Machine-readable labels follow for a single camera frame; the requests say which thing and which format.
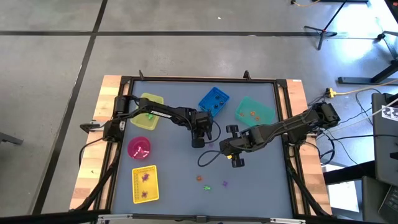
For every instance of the black table frame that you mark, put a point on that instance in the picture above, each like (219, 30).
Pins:
(202, 79)

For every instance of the pink round plastic bowl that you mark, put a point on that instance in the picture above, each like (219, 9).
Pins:
(133, 144)

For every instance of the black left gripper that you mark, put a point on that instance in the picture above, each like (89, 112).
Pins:
(201, 124)

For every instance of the blue plastic bin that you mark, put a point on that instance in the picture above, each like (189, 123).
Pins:
(206, 99)

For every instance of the yellow translucent plastic bin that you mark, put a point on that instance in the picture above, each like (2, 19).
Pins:
(140, 123)

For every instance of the grey chair leg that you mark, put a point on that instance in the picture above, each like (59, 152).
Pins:
(11, 139)

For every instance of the grey desk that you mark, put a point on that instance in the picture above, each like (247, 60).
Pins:
(385, 140)

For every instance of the green foam decoration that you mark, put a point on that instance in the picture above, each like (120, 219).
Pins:
(150, 116)
(206, 188)

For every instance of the black tripod stand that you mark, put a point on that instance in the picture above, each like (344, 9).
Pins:
(323, 32)

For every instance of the yellow power strip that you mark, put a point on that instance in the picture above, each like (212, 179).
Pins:
(330, 92)

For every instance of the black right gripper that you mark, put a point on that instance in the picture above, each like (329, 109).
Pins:
(234, 145)

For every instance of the yellow perforated plastic basket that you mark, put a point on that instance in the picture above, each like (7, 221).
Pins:
(154, 186)

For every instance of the wooden table side board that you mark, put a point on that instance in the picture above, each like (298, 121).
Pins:
(93, 174)
(301, 105)

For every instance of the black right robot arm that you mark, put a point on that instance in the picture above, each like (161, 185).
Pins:
(295, 121)

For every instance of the black stand base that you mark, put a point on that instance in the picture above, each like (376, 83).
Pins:
(357, 80)

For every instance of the black keyboard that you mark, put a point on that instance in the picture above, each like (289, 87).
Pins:
(390, 202)

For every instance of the grey case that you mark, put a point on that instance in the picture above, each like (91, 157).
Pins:
(371, 199)

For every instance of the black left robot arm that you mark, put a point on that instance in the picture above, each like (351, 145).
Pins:
(161, 113)

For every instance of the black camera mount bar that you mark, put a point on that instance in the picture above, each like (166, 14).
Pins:
(199, 218)

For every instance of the black white marker tag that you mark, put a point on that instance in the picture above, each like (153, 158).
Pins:
(391, 112)

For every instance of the teal translucent plastic bin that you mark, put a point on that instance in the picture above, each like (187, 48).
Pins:
(264, 109)

